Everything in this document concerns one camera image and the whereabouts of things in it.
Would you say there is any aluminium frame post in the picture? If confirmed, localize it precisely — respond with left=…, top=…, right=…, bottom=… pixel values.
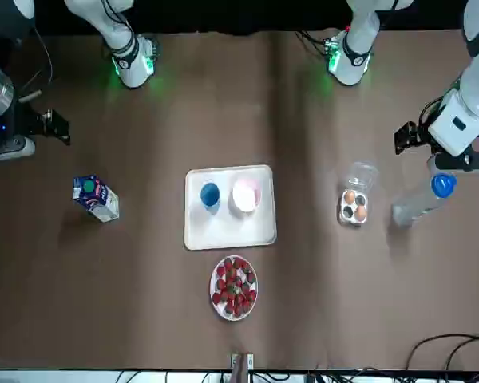
left=230, top=352, right=255, bottom=373

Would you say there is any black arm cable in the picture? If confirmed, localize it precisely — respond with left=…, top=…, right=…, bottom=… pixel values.
left=418, top=77, right=461, bottom=135
left=30, top=22, right=53, bottom=99

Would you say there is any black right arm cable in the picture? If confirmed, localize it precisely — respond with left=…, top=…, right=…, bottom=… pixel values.
left=30, top=22, right=53, bottom=99

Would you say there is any black desk cable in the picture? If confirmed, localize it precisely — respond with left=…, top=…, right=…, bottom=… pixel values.
left=406, top=334, right=479, bottom=373

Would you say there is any clear bottle with blue cap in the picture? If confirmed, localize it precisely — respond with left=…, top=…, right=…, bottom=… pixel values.
left=390, top=155, right=459, bottom=229

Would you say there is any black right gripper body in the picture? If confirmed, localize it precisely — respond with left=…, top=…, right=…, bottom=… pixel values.
left=0, top=104, right=42, bottom=140

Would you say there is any black left base cable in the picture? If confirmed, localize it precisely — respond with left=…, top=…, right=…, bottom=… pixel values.
left=294, top=28, right=333, bottom=56

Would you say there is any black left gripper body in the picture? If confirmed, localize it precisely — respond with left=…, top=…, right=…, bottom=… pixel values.
left=418, top=118, right=440, bottom=159

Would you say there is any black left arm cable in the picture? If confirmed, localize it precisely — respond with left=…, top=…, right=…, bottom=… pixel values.
left=418, top=77, right=461, bottom=135

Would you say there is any blue plastic cup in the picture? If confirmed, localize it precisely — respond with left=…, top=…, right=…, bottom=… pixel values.
left=200, top=180, right=222, bottom=213

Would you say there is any white rectangular tray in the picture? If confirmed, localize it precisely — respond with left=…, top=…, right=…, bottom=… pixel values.
left=183, top=164, right=278, bottom=252

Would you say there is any pink plastic bowl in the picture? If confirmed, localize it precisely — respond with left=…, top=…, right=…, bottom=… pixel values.
left=231, top=178, right=263, bottom=214

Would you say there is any white plate of strawberries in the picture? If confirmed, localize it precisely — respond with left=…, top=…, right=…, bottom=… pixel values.
left=209, top=255, right=259, bottom=322

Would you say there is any blue white milk carton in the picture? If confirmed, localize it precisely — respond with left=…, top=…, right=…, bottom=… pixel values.
left=72, top=174, right=121, bottom=223

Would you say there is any clear plastic egg box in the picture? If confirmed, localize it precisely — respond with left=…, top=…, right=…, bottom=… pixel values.
left=338, top=160, right=381, bottom=227

